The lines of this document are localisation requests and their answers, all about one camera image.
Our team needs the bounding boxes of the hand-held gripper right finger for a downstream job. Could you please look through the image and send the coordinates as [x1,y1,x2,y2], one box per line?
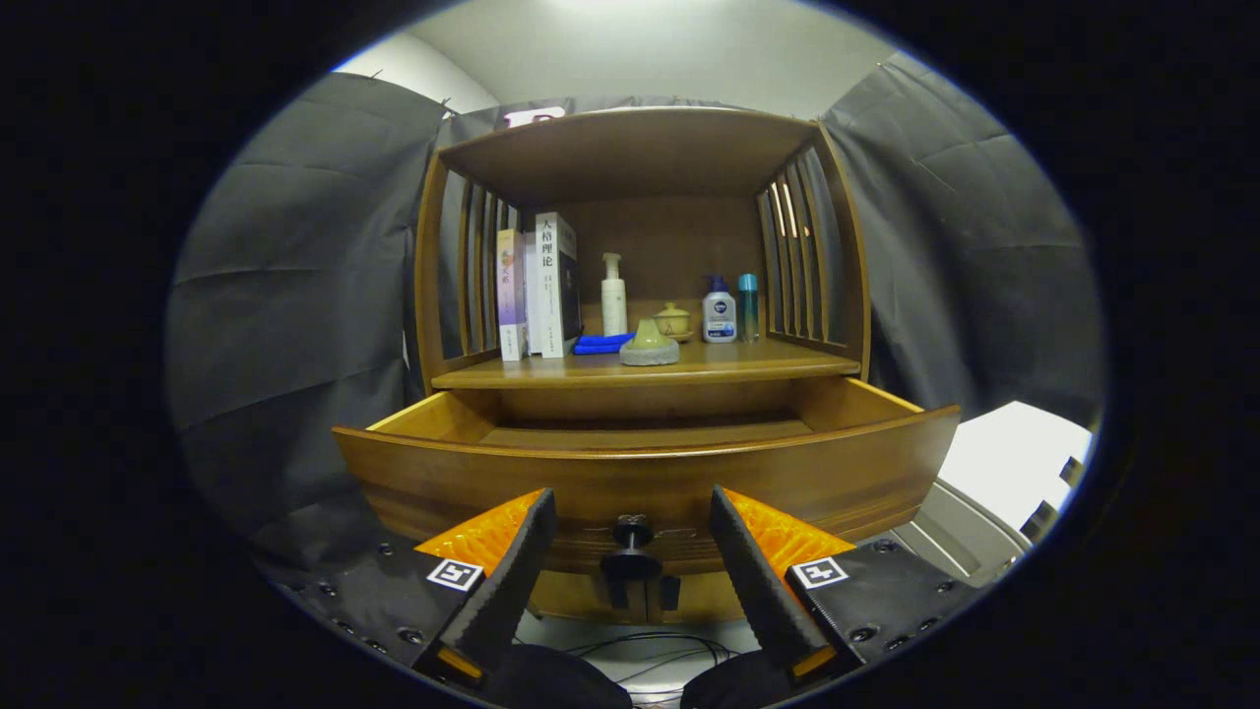
[709,484,985,688]

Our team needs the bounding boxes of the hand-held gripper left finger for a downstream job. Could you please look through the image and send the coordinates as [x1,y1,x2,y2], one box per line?
[279,488,559,690]

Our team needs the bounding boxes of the brown wooden drawer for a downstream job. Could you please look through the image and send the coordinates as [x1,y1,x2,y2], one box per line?
[333,376,962,582]

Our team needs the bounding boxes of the green grey scrub brush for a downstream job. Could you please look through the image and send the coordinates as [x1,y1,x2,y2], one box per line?
[619,317,681,367]

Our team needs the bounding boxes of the wooden cabinet door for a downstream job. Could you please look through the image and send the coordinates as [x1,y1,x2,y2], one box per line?
[645,573,757,623]
[530,571,648,623]

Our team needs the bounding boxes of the wooden countertop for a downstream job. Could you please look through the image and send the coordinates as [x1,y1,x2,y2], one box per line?
[431,335,862,390]

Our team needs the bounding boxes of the brown wooden cabinet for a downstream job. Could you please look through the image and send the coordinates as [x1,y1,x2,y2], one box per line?
[413,106,873,626]

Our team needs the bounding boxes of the person's right leg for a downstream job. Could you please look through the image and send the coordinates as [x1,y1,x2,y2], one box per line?
[679,648,793,709]

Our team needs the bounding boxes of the person's leg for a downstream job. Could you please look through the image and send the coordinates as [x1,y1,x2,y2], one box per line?
[482,643,633,709]
[679,648,793,709]

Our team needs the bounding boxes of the person's left leg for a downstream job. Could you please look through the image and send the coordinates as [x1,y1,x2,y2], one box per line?
[482,643,633,709]

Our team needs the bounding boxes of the grey ribbed panel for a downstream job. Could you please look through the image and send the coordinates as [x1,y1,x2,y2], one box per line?
[876,478,1033,589]

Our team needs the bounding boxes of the white blue-capped lotion bottle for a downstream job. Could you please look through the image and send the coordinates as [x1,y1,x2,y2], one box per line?
[702,276,738,344]

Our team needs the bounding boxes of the purple book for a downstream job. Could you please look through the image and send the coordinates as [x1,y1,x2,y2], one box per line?
[496,228,530,362]

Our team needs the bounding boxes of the white board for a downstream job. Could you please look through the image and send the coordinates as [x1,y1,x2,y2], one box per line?
[937,400,1096,538]

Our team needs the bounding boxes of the white pump bottle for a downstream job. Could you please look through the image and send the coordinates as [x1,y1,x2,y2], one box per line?
[600,252,629,337]

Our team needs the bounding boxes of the thick white book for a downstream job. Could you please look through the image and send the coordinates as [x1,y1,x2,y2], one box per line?
[525,212,583,359]

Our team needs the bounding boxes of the floor cables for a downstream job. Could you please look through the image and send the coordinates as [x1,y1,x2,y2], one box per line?
[566,632,739,708]

